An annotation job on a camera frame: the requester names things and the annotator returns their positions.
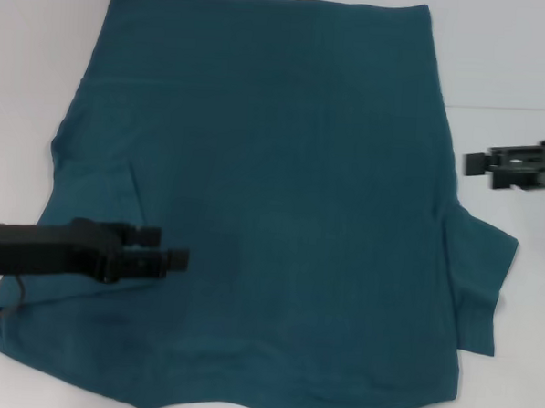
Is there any dark left gripper cable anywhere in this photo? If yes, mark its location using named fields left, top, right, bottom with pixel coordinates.
left=0, top=274, right=28, bottom=327

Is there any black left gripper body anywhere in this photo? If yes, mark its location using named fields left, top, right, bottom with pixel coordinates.
left=0, top=214, right=129, bottom=286

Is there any teal blue t-shirt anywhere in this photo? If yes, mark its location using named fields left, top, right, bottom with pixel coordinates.
left=0, top=0, right=533, bottom=408

